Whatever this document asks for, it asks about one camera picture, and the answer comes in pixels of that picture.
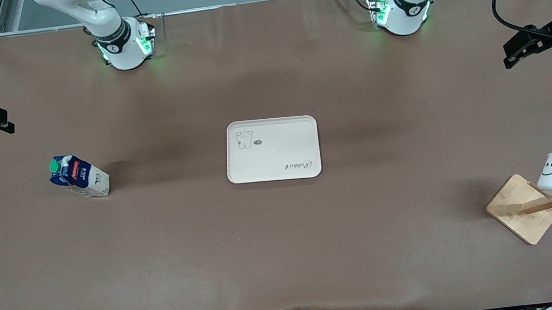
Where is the blue milk carton green cap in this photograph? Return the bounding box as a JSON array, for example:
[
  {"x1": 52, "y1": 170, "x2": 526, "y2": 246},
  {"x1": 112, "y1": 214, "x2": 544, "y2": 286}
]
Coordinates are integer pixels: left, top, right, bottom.
[{"x1": 47, "y1": 150, "x2": 113, "y2": 203}]

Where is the wooden cup stand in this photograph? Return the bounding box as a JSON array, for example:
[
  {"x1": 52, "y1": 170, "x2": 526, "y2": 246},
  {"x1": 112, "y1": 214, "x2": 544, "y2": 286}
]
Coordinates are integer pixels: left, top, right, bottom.
[{"x1": 482, "y1": 164, "x2": 552, "y2": 250}]

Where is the cream tray with bear print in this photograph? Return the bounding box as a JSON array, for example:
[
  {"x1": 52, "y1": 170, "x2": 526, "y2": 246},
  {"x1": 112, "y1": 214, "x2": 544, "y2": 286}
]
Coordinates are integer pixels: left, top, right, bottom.
[{"x1": 221, "y1": 113, "x2": 324, "y2": 187}]

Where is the black right base cable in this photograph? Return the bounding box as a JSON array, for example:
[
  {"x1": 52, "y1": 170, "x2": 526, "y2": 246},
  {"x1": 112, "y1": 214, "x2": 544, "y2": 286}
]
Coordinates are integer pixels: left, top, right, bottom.
[{"x1": 121, "y1": 0, "x2": 157, "y2": 22}]

